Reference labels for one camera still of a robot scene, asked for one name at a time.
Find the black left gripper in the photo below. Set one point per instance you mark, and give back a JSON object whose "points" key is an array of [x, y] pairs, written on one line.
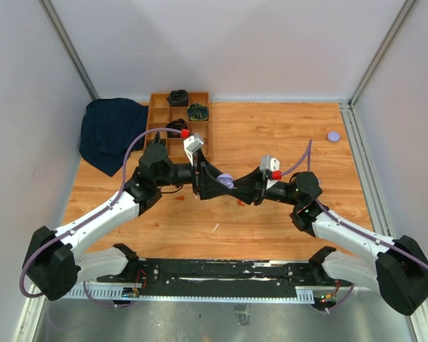
{"points": [[207, 188]]}

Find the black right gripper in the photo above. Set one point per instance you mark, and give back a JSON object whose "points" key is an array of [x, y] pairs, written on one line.
{"points": [[251, 188]]}

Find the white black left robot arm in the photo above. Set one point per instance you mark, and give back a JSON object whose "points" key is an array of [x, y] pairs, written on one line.
{"points": [[57, 260]]}

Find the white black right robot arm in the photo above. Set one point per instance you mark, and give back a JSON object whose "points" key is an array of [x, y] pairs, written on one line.
{"points": [[396, 269]]}

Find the black rolled belt middle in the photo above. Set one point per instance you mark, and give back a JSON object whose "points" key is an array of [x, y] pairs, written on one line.
{"points": [[179, 124]]}

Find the black rolled belt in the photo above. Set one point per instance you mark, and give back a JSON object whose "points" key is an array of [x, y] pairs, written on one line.
{"points": [[179, 124], [178, 98]]}

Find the dark green rolled belt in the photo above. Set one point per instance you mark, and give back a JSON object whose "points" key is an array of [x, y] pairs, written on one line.
{"points": [[198, 112]]}

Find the wooden compartment tray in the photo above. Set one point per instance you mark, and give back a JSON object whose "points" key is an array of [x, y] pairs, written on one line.
{"points": [[183, 110]]}

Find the black rolled belt top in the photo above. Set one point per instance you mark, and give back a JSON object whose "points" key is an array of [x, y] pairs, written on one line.
{"points": [[178, 98]]}

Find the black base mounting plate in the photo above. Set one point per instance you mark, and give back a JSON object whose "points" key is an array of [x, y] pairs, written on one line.
{"points": [[221, 278]]}

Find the dark blue cloth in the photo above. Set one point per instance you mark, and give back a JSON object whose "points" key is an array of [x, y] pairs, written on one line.
{"points": [[108, 127]]}

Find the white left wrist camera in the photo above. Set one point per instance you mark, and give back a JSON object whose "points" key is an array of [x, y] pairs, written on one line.
{"points": [[191, 145]]}

